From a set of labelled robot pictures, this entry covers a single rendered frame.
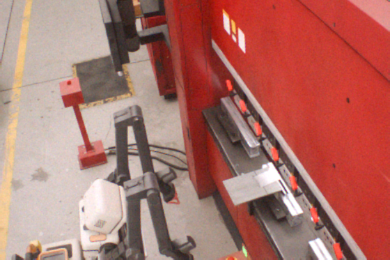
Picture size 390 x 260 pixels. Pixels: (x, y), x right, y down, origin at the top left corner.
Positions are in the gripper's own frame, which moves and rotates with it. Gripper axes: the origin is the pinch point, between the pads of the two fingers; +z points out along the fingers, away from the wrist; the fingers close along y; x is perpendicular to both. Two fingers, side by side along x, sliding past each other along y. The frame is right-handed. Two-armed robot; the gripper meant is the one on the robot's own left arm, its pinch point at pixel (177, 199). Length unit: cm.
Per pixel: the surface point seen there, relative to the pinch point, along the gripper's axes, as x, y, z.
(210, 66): -45, 83, 0
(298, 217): -49, -26, 31
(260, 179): -40.8, -0.3, 20.1
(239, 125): -41, 48, 24
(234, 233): 9, 39, 102
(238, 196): -27.7, -8.2, 13.7
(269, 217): -34.8, -16.8, 31.3
